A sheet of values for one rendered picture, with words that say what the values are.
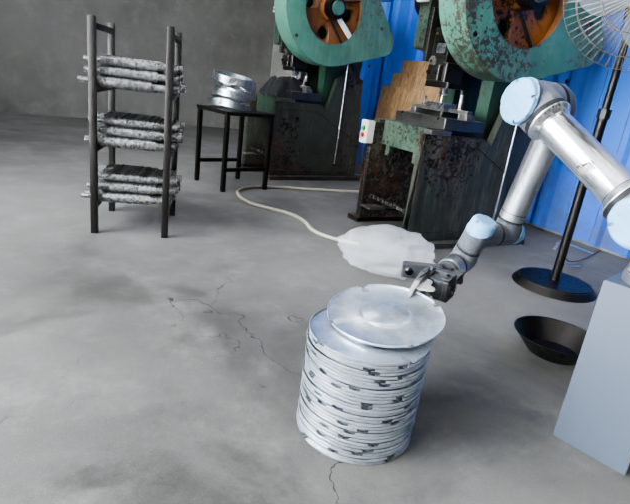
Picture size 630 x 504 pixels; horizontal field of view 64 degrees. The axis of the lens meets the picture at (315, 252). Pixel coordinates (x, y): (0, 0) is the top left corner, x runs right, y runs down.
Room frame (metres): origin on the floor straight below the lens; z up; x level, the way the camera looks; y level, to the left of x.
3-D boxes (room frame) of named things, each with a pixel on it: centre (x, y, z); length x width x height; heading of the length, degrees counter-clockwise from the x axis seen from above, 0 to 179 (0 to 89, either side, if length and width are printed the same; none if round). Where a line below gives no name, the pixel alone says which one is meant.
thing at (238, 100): (3.74, 0.71, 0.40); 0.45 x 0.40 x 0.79; 44
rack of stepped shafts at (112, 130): (2.50, 0.94, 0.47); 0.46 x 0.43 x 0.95; 102
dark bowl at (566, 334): (1.65, -0.89, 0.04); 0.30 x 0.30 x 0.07
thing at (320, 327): (1.09, -0.15, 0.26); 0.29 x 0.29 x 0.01
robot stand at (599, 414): (1.16, -0.82, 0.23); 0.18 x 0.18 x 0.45; 45
